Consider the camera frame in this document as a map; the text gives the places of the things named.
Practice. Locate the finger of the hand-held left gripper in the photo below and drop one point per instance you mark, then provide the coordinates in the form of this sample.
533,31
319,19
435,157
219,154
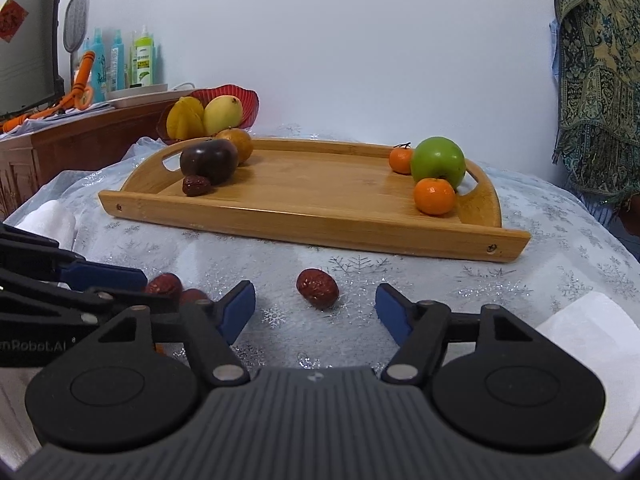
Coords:
110,277
125,301

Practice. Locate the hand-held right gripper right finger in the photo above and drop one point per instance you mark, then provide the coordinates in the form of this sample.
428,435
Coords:
392,315

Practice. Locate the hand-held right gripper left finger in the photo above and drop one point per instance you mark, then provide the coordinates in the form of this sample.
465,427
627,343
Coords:
237,310

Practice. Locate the red jujube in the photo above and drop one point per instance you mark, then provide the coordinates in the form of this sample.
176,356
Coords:
192,296
317,287
196,186
164,284

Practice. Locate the wooden serving tray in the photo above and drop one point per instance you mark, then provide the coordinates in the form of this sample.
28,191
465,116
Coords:
310,195

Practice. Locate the dark purple tomato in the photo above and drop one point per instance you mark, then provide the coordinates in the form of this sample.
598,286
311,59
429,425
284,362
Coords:
210,160

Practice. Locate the mandarin orange with stem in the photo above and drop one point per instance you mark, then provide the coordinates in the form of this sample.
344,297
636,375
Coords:
400,161

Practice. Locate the green apple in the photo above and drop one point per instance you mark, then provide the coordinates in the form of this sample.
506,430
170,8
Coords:
440,160

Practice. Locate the large brownish orange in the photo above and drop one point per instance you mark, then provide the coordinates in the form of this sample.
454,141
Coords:
242,145

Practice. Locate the white terry towel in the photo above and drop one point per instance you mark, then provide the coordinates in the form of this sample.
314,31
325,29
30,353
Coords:
590,340
45,222

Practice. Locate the brown wooden cabinet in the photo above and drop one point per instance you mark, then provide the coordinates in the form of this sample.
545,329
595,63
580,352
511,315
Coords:
75,145

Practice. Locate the papers on cabinet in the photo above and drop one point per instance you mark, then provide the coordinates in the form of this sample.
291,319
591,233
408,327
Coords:
75,112

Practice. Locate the snowflake print tablecloth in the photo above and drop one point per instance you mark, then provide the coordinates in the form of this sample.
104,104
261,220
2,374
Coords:
550,240

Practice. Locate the yellow starfruit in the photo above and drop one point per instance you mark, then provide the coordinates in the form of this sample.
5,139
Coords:
185,117

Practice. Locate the white flat tray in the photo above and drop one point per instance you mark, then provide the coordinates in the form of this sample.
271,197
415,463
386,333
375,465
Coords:
135,94

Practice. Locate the yellow mango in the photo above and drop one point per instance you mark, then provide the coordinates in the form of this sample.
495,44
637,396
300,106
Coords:
222,112

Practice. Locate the red fruit bowl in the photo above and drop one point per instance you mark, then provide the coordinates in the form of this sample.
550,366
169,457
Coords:
245,105

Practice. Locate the teal bottle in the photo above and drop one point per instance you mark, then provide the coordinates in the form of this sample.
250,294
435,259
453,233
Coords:
117,62
97,70

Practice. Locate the green label bottle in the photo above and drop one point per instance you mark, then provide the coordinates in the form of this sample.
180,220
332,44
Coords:
143,60

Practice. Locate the light blue spray bottle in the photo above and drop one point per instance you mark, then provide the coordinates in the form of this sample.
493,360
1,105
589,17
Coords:
86,46

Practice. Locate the black monitor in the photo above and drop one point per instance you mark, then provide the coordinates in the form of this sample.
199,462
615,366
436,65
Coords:
30,50

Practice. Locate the white round fan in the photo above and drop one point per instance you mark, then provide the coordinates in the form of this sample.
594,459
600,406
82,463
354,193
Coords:
76,20

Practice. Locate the red paper decoration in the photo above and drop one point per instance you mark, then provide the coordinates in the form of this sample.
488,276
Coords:
9,21

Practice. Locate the patterned fringed cloth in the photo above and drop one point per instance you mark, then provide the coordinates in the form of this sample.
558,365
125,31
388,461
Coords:
600,85

